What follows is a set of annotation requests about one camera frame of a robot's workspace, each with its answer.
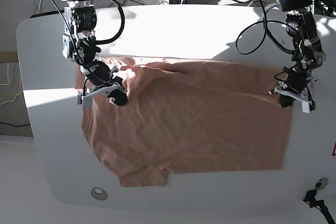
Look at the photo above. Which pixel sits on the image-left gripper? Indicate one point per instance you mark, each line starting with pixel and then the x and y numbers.
pixel 99 79

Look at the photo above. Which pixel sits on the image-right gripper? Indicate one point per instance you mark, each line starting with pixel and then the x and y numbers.
pixel 292 86

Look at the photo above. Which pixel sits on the salmon pink T-shirt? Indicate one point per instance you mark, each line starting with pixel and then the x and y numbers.
pixel 187 117

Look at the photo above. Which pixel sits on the red warning sticker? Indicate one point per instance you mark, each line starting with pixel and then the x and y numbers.
pixel 334 150

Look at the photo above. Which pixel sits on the right round table grommet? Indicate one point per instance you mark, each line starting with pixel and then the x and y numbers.
pixel 321 183

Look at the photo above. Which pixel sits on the round metal table grommet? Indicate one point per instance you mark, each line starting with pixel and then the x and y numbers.
pixel 99 193

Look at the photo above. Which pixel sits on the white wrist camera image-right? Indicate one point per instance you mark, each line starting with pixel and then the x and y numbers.
pixel 308 106

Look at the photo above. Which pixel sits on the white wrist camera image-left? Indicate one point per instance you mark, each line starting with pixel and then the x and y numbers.
pixel 84 100

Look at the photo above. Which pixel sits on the black clamp with cable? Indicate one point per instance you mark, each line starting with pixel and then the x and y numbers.
pixel 310 199

